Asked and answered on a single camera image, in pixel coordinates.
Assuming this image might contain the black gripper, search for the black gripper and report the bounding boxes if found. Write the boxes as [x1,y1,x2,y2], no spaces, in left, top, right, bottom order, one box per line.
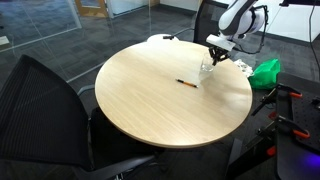
[209,46,231,67]

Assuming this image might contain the clear glass cup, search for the clear glass cup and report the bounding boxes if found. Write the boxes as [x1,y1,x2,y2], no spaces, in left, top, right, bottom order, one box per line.
[198,51,216,81]

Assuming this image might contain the white crumpled plastic bag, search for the white crumpled plastic bag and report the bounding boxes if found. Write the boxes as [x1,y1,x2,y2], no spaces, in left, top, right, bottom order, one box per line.
[233,58,257,78]

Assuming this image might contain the orange black pen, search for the orange black pen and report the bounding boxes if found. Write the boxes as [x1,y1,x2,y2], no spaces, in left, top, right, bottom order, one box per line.
[175,78,199,89]

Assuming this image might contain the green plastic bag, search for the green plastic bag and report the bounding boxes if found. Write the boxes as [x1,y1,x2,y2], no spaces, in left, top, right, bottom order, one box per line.
[248,58,282,91]

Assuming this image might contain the white round side table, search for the white round side table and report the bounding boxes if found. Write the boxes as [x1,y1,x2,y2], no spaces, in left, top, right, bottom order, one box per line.
[146,33,180,44]

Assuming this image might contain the black breadboard robot table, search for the black breadboard robot table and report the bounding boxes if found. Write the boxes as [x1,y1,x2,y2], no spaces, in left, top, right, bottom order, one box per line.
[226,72,320,180]

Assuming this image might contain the wooden door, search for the wooden door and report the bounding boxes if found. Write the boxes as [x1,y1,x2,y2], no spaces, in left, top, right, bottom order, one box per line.
[73,0,111,18]

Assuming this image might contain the black mesh-back office chair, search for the black mesh-back office chair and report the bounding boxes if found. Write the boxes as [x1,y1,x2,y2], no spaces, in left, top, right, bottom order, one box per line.
[0,54,159,180]

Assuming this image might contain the grey wrist camera bar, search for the grey wrist camera bar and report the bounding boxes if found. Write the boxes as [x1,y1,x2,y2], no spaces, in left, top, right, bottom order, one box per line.
[205,33,236,52]

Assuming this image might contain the thick black wrist cable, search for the thick black wrist cable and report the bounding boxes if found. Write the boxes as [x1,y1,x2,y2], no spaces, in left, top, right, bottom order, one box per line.
[238,4,270,56]

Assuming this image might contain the black clamp orange handle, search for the black clamp orange handle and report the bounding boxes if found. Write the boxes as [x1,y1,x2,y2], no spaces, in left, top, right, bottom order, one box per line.
[254,111,312,158]
[251,83,304,117]

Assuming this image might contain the thin black boom cable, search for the thin black boom cable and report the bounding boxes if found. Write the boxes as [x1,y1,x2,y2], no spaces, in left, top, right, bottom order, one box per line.
[307,0,320,73]

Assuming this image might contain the black camera boom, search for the black camera boom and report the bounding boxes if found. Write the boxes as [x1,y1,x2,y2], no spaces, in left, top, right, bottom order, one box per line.
[279,0,320,8]

